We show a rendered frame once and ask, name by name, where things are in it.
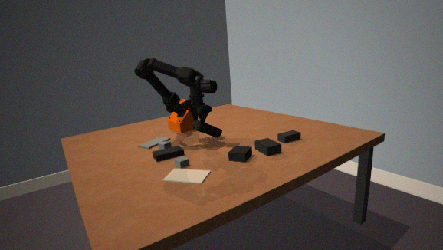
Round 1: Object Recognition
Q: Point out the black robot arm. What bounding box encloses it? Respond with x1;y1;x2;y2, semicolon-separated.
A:
134;58;217;117

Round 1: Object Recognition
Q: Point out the beige flat rectangular panel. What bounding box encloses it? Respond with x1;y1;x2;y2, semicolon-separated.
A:
162;169;211;184

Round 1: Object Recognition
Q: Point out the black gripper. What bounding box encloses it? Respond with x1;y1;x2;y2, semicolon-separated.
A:
187;92;212;126

